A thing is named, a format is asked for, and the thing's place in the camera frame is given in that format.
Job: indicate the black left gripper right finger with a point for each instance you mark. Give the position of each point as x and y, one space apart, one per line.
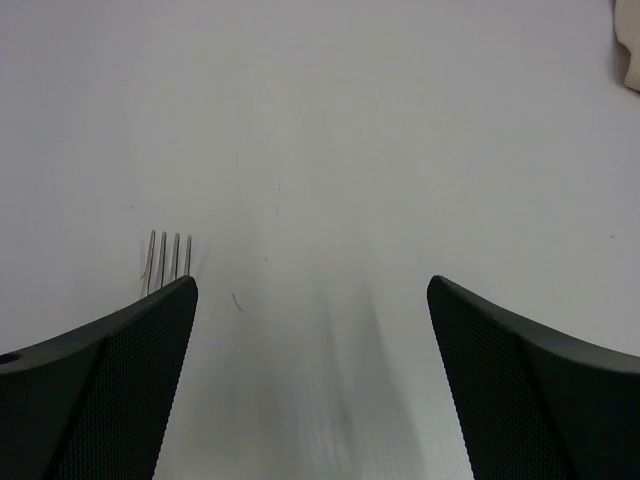
532 402

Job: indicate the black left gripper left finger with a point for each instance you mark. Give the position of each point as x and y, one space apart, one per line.
94 402

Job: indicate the beige cloth napkin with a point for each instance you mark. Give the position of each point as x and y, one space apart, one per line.
626 27

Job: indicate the fork with pink handle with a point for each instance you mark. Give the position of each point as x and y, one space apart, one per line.
166 261

